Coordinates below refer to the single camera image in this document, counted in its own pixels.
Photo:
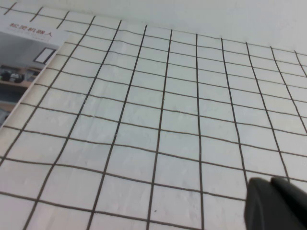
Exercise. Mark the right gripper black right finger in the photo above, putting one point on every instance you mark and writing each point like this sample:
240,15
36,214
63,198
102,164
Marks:
296,206

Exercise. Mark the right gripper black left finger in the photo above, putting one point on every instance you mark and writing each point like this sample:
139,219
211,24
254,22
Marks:
261,208

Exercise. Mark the white black-grid tablecloth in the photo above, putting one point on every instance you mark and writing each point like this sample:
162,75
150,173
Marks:
153,119

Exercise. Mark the robot product catalogue book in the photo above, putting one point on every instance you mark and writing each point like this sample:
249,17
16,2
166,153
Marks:
19,62

